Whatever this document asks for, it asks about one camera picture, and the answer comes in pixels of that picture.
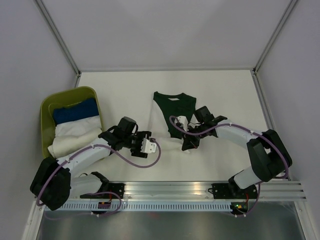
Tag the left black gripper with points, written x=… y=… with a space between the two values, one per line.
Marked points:
x=137 y=152

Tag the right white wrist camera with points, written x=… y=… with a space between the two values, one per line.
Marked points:
x=182 y=122

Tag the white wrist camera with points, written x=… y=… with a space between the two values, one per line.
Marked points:
x=148 y=147
x=182 y=122

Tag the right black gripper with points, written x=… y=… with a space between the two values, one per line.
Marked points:
x=189 y=142

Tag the aluminium frame post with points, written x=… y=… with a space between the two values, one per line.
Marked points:
x=275 y=34
x=57 y=35

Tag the right aluminium frame post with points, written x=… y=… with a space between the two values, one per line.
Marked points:
x=275 y=34

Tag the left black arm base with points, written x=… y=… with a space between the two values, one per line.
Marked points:
x=106 y=190

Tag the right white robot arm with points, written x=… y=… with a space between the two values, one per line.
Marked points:
x=268 y=155

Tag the white slotted cable duct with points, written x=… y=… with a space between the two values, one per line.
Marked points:
x=144 y=206

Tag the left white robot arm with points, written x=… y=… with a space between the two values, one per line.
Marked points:
x=54 y=182

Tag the olive green plastic bin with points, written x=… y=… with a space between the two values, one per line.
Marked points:
x=67 y=99

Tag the aluminium mounting rail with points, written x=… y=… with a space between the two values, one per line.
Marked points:
x=277 y=190

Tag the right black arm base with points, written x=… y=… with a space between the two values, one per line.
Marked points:
x=226 y=191

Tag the white green raglan t-shirt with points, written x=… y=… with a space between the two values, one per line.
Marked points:
x=164 y=111

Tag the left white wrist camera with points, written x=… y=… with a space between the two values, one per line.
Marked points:
x=148 y=147

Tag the white rolled t-shirt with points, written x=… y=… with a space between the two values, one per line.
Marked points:
x=74 y=135

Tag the blue folded t-shirt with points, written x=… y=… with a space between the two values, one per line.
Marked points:
x=85 y=109

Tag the left aluminium frame post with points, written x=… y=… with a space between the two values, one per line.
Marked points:
x=57 y=35

